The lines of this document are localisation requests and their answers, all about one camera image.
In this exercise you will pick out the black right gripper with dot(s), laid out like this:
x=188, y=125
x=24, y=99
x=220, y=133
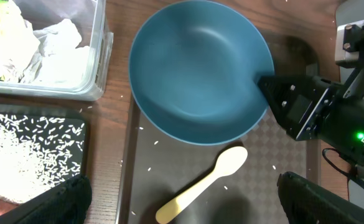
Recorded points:
x=309, y=108

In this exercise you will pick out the black waste tray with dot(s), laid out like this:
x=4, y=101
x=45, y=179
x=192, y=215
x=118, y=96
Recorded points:
x=42, y=166

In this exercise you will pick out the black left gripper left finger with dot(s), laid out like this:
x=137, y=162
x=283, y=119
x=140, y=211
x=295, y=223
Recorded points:
x=66, y=203

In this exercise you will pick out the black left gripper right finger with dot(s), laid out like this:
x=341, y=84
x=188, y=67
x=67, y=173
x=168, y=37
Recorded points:
x=307, y=203

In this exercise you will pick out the white rice pile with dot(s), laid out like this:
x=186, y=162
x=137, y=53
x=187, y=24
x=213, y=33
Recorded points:
x=37, y=153

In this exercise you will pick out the dark blue plate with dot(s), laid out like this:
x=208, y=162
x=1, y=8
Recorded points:
x=194, y=68

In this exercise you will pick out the clear plastic waste bin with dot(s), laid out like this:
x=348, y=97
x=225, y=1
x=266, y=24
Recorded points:
x=90, y=20

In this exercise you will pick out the yellow plastic spoon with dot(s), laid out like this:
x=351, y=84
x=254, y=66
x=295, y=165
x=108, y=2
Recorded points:
x=206, y=183

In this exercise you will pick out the dark brown serving tray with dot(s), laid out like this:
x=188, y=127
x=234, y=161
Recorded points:
x=157, y=167

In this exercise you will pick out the white paper tissue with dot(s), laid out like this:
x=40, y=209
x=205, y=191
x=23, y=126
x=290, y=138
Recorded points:
x=38, y=56

